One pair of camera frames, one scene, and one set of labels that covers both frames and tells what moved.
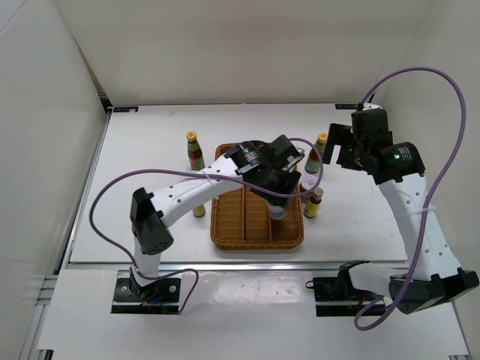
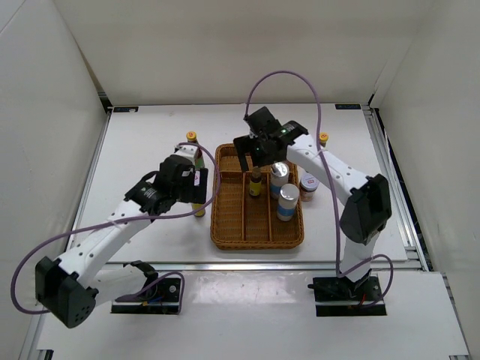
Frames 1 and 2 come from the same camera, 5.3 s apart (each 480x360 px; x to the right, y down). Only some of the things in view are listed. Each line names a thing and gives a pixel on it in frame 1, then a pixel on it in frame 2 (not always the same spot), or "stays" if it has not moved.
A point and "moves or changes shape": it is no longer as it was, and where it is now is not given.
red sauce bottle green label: [195, 154] stays
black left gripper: [286, 174] → [196, 193]
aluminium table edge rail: [222, 266] stays
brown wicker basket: [240, 220] stays
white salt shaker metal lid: [276, 212] moves or changes shape
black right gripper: [339, 135] → [244, 145]
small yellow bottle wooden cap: [199, 211] stays
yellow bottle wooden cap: [311, 208] moves or changes shape
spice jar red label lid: [310, 181] stays
